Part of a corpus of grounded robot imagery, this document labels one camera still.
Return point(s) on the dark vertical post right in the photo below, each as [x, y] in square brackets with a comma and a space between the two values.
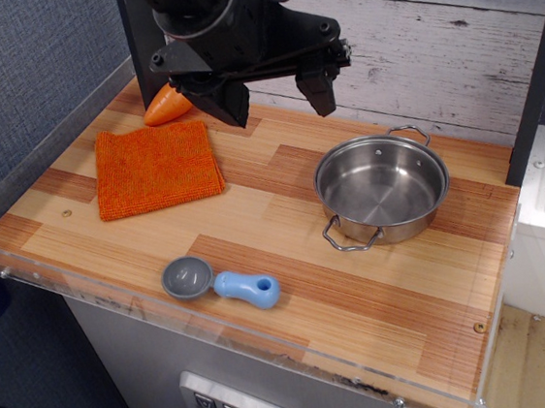
[529, 120]

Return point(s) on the orange toy carrot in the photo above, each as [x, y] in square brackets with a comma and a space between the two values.
[166, 106]

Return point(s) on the dark vertical post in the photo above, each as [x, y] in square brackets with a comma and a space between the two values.
[144, 39]
[529, 120]

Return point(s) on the grey and blue scoop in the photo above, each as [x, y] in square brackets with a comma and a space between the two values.
[189, 277]

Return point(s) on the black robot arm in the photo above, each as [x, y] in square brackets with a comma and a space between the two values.
[217, 47]

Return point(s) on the clear acrylic table guard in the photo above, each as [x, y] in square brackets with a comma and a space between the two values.
[444, 284]

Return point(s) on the orange folded towel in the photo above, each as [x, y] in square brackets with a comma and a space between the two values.
[154, 168]

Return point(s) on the stainless steel pan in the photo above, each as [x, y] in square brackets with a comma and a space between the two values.
[380, 189]

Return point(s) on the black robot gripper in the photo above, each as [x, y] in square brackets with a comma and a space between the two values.
[241, 40]

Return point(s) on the grey toy fridge cabinet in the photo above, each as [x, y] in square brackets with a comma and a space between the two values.
[212, 353]

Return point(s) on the dark vertical post left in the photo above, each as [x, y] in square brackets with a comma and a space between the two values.
[144, 39]

